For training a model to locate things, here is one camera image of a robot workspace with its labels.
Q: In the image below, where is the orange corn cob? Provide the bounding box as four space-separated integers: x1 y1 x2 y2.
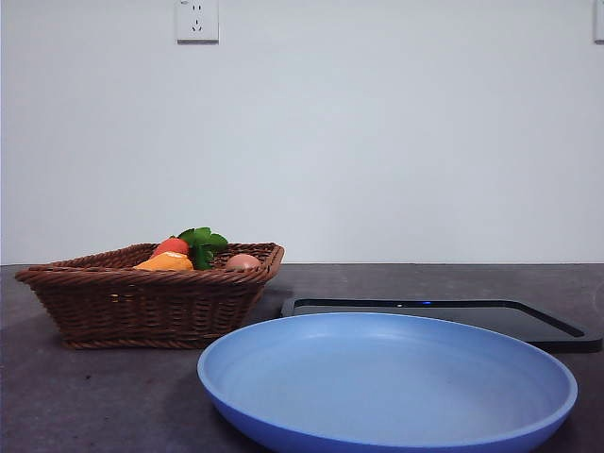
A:
133 251 195 273

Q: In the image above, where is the blue round plate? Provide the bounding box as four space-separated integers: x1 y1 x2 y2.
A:
196 310 579 453

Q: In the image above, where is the brown wicker basket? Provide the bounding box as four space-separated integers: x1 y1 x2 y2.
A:
13 242 286 350

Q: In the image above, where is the brown egg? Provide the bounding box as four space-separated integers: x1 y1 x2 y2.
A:
224 253 262 273

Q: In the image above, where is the carrot with green leaves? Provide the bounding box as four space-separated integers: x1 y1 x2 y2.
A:
150 226 230 271

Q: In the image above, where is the black rectangular tray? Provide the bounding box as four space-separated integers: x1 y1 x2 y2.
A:
280 297 604 354

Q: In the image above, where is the white wall socket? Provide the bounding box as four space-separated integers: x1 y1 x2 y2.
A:
176 0 220 46

